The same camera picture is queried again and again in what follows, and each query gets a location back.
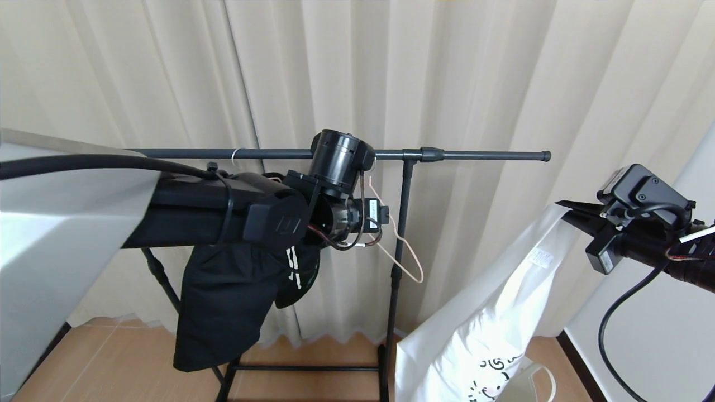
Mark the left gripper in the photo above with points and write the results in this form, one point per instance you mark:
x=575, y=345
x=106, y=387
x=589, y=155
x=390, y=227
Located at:
x=341, y=220

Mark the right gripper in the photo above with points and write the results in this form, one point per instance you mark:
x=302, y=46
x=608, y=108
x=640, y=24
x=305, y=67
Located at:
x=631, y=248

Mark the pink clothes hanger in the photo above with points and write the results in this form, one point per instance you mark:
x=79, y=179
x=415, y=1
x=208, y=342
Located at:
x=233, y=154
x=397, y=237

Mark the black shorts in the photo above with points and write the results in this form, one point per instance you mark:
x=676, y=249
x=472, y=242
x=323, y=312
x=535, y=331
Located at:
x=223, y=307

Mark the white garment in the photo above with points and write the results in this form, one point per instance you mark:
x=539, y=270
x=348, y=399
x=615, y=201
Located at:
x=491, y=324

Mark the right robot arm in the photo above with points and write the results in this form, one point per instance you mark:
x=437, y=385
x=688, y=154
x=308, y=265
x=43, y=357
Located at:
x=692, y=268

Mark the black clothes rack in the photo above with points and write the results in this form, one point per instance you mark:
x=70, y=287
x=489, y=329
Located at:
x=475, y=155

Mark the white laundry basket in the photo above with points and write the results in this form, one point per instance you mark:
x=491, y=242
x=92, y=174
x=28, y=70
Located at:
x=522, y=391

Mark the beige curtain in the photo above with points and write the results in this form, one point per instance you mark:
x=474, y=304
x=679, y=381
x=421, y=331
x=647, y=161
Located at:
x=447, y=67

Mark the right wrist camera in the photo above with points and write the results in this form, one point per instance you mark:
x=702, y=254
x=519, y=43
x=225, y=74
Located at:
x=642, y=190

